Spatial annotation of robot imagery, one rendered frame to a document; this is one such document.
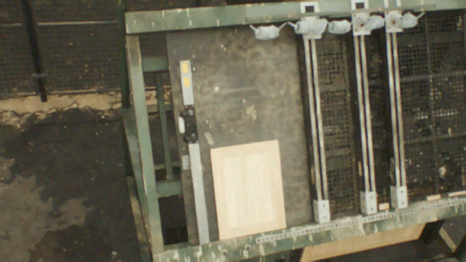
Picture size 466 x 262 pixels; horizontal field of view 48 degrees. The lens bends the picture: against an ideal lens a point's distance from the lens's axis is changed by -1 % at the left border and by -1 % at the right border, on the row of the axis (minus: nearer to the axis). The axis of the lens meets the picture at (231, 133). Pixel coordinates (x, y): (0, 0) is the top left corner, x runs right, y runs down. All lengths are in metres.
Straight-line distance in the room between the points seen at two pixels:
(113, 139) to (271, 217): 2.16
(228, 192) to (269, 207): 0.25
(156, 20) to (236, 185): 0.94
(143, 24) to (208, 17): 0.32
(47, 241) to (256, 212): 1.74
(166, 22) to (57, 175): 2.17
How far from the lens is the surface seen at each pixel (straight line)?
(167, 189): 2.80
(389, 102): 3.11
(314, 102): 2.89
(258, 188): 2.86
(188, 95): 2.69
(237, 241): 2.86
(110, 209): 4.17
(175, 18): 2.64
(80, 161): 4.55
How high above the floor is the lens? 3.18
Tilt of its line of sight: 42 degrees down
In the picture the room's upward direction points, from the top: 6 degrees clockwise
